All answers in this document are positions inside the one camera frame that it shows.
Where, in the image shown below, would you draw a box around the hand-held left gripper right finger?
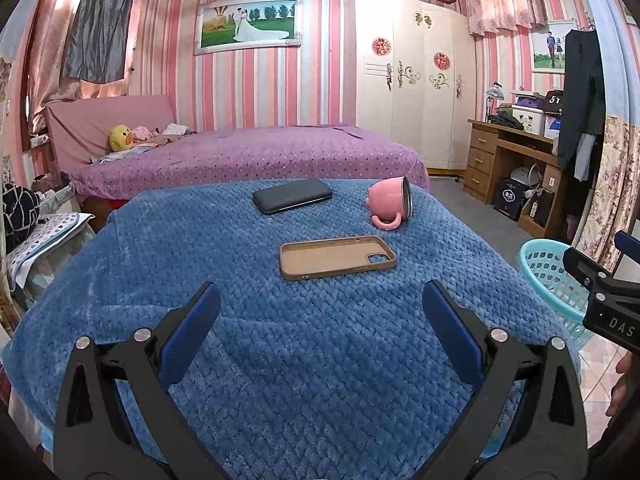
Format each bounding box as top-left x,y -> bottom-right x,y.
417,280 -> 590,480

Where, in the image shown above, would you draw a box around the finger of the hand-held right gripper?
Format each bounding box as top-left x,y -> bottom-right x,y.
562,230 -> 640,292

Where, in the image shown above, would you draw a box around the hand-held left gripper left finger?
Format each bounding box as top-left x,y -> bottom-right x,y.
52,281 -> 226,480

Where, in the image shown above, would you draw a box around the teal plastic basket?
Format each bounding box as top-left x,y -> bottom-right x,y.
516,239 -> 608,348

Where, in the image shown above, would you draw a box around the person's right forearm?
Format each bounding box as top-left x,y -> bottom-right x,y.
587,410 -> 640,480

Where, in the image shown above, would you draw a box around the person's right hand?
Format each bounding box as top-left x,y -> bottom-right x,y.
607,352 -> 640,418

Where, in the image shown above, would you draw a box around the cardboard box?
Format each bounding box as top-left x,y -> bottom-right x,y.
517,187 -> 556,240

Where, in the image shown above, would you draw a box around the floral door curtain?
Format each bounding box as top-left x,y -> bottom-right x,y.
575,115 -> 640,271

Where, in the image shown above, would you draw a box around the black gift bag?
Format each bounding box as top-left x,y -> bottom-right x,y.
493,177 -> 531,222

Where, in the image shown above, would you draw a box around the white small fan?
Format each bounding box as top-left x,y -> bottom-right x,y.
510,164 -> 543,191

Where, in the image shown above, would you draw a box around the blue knitted blanket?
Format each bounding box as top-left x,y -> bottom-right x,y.
2,178 -> 583,480

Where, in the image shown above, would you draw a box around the pink steel-lined mug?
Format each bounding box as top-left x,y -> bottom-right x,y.
365,176 -> 413,232

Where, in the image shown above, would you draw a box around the wooden desk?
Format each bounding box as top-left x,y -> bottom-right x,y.
462,119 -> 566,241

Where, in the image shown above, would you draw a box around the white storage box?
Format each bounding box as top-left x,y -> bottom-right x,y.
510,105 -> 547,136

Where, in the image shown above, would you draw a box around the dark clothes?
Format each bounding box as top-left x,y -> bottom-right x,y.
487,112 -> 525,131

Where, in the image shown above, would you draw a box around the black hanging jacket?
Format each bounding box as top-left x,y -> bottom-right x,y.
556,29 -> 607,181

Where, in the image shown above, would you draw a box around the white dotted cloth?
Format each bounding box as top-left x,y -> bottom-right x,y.
5,212 -> 96,281

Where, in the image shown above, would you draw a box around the purple box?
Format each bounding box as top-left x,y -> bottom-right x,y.
510,91 -> 548,111

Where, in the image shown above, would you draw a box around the purple dotted bed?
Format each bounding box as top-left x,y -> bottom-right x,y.
65,125 -> 431,206

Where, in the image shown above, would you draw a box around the desk lamp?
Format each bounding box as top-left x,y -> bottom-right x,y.
485,81 -> 506,123

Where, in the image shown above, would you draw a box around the yellow duck plush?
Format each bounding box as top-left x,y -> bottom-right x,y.
109,125 -> 135,152

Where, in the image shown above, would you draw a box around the black patterned bag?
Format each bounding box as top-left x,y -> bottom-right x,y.
2,182 -> 43,251

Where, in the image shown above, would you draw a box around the white wardrobe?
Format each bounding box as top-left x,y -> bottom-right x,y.
344,0 -> 478,172

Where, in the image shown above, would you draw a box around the framed couple photo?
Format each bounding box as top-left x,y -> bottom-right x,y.
530,20 -> 576,75

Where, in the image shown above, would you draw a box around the pink covered headboard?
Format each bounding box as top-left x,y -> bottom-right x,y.
45,95 -> 176,171

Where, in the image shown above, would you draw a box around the pink floral valance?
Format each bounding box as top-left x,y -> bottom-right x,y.
465,0 -> 546,37

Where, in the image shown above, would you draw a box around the pink shiny curtain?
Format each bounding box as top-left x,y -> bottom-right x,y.
27,0 -> 131,131

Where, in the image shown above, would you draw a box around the framed wedding picture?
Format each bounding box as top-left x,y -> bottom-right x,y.
194,0 -> 303,56

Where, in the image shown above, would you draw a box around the grey curtain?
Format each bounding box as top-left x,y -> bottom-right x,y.
60,0 -> 141,83

